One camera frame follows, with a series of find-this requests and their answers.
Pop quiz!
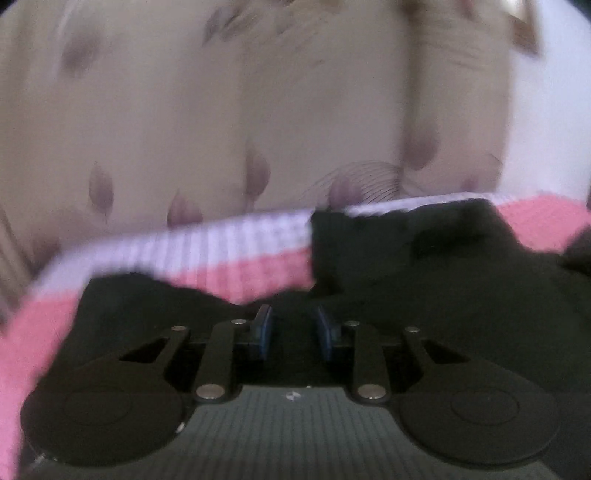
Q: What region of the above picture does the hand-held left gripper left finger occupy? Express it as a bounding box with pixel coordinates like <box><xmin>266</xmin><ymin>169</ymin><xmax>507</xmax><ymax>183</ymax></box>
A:
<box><xmin>117</xmin><ymin>304</ymin><xmax>274</xmax><ymax>407</ymax></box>

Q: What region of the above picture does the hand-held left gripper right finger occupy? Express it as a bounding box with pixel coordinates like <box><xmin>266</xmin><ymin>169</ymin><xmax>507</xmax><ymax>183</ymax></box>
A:
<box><xmin>315</xmin><ymin>305</ymin><xmax>468</xmax><ymax>407</ymax></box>

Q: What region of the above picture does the beige leaf print curtain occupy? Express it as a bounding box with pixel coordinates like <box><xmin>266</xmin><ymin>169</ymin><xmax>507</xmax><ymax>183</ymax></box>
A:
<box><xmin>0</xmin><ymin>0</ymin><xmax>514</xmax><ymax>319</ymax></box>

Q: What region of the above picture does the black jacket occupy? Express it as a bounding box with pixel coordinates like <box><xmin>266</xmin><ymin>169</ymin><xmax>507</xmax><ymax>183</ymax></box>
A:
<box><xmin>46</xmin><ymin>198</ymin><xmax>591</xmax><ymax>480</ymax></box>

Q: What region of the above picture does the pink checked blanket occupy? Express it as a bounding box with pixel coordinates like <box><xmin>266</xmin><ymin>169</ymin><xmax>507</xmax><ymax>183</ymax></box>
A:
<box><xmin>0</xmin><ymin>190</ymin><xmax>591</xmax><ymax>480</ymax></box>

